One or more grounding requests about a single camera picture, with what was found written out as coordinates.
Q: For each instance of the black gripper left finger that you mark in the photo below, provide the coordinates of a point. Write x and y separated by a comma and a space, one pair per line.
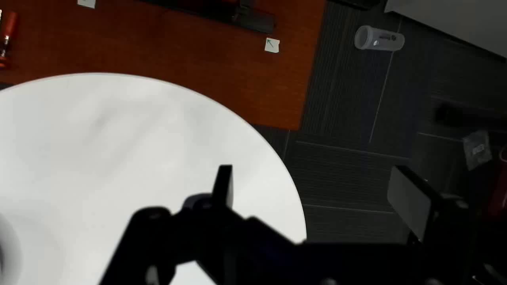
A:
224, 182

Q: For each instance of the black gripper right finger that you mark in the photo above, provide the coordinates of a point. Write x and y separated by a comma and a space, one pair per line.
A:
417, 202

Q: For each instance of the small white paper piece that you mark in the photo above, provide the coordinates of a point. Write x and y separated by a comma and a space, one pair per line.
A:
271, 44
87, 1

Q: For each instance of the black equipment base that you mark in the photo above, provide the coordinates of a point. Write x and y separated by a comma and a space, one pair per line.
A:
238, 16

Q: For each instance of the grey cylindrical object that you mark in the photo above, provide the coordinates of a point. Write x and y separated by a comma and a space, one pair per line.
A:
377, 38

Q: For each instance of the light grey flat panel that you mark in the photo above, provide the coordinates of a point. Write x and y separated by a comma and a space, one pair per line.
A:
453, 20

